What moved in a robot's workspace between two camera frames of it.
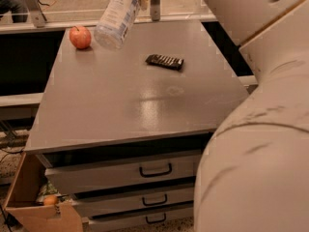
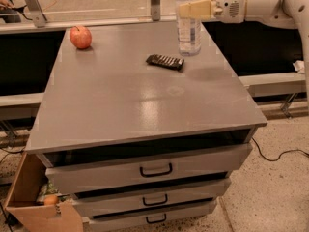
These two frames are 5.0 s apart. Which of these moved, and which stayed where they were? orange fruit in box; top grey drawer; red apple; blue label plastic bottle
Moved: blue label plastic bottle
Stayed: orange fruit in box; top grey drawer; red apple
